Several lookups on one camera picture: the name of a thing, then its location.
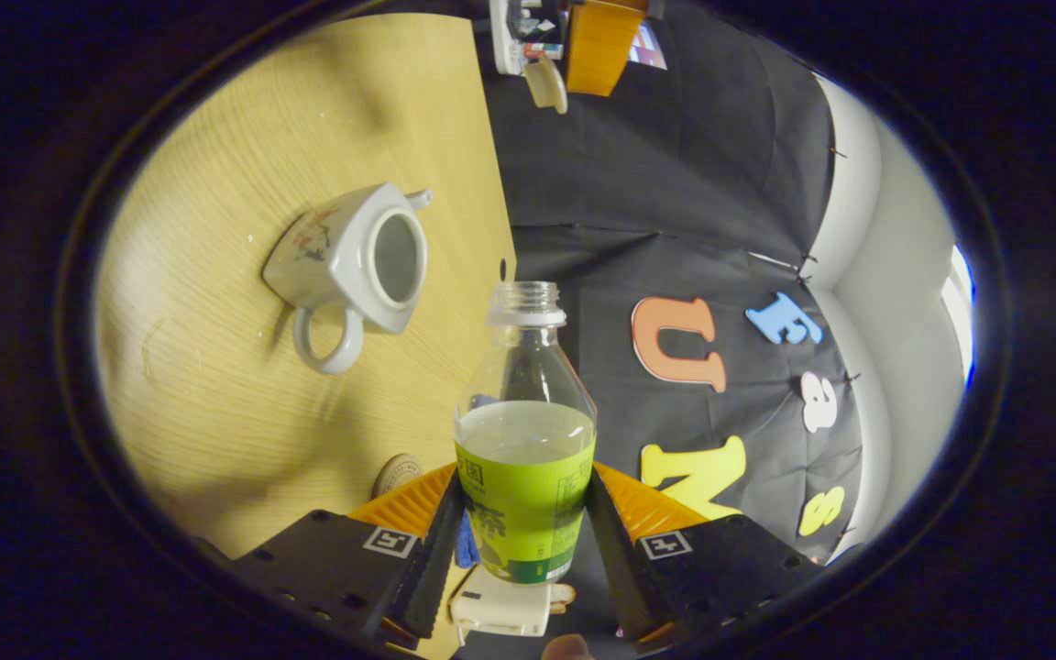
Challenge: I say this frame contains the computer monitor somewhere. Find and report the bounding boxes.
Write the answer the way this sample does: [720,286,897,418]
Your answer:
[629,18,669,72]

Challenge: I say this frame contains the blue towel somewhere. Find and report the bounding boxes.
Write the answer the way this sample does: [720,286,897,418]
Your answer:
[453,511,483,570]

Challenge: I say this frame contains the white side table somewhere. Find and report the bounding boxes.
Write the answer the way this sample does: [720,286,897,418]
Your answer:
[489,0,530,77]

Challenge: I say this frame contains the green label water bottle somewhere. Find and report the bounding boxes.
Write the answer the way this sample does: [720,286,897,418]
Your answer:
[452,280,599,587]

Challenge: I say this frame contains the black backdrop cloth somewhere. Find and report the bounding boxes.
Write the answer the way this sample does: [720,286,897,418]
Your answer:
[473,0,868,643]

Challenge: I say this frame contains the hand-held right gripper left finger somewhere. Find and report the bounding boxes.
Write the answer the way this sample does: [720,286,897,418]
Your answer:
[193,461,467,652]

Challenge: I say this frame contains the white toaster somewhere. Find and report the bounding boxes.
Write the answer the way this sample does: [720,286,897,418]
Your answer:
[448,564,577,640]

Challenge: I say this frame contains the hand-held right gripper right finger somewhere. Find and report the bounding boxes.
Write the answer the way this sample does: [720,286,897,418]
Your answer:
[586,461,831,654]

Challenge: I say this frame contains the round cork coaster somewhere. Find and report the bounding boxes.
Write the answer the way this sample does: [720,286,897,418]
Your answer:
[371,453,425,501]

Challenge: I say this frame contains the white teacup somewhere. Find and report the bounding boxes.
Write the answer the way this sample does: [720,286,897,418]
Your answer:
[261,181,434,376]

